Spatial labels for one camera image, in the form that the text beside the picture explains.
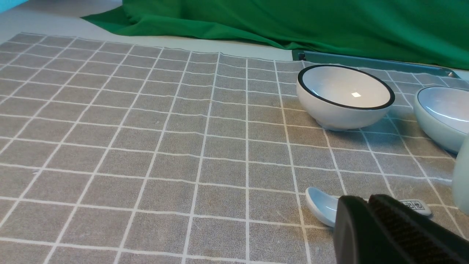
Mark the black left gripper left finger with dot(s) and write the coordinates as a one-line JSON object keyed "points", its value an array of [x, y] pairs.
{"points": [[357, 236]]}

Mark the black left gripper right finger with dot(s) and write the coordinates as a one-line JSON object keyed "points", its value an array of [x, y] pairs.
{"points": [[419, 238]]}

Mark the pale blue cup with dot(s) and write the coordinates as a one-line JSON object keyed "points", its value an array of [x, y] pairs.
{"points": [[460, 181]]}

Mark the pale blue shallow bowl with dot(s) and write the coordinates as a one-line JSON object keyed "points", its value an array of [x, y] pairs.
{"points": [[442, 113]]}

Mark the white bowl with black rim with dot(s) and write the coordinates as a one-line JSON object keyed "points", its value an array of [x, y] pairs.
{"points": [[342, 98]]}

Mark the green backdrop cloth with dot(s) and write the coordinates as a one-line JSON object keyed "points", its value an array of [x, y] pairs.
{"points": [[431, 32]]}

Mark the grey white-grid tablecloth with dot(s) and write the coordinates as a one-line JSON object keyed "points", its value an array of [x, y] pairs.
{"points": [[120, 153]]}

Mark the white spoon with printed handle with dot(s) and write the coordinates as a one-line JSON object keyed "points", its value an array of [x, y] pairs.
{"points": [[324, 206]]}

